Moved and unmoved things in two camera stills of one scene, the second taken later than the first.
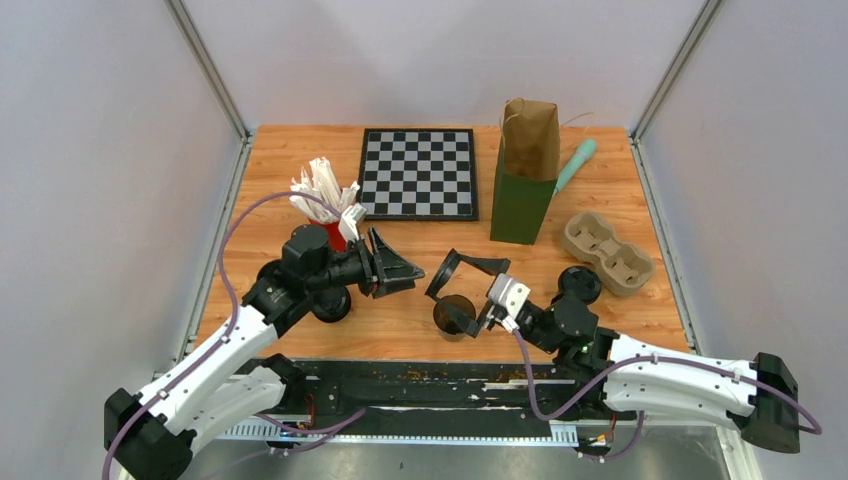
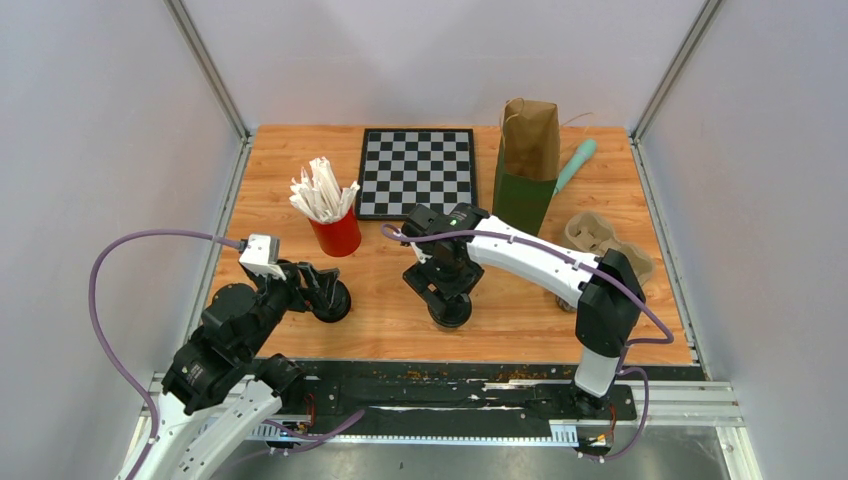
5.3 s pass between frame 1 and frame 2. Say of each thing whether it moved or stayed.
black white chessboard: stayed
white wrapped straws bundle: stayed
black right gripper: moved
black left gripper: moved
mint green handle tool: stayed
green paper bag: stayed
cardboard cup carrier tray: stayed
